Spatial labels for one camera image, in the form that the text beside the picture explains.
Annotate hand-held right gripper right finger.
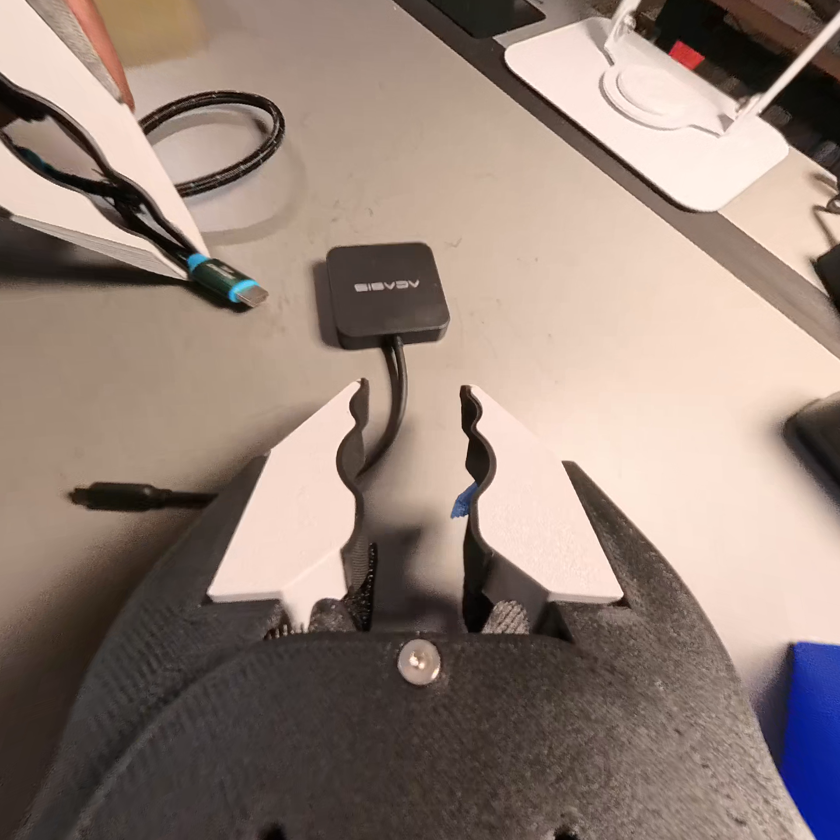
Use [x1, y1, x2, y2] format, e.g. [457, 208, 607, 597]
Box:
[459, 384, 626, 634]

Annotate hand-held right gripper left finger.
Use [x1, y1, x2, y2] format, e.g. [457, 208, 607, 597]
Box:
[206, 378, 378, 632]

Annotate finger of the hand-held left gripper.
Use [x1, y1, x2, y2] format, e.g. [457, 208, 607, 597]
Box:
[0, 126, 193, 283]
[0, 0, 212, 258]

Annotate braided hdmi cable green plugs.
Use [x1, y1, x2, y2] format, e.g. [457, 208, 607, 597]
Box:
[13, 91, 286, 311]

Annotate black square adapter hub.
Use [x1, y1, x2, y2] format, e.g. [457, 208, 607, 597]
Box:
[69, 241, 452, 513]

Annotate blue storage bin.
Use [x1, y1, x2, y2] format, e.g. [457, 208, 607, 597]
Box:
[780, 642, 840, 840]

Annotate dark brown desk pad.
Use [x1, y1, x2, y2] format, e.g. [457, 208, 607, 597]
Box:
[420, 0, 547, 39]

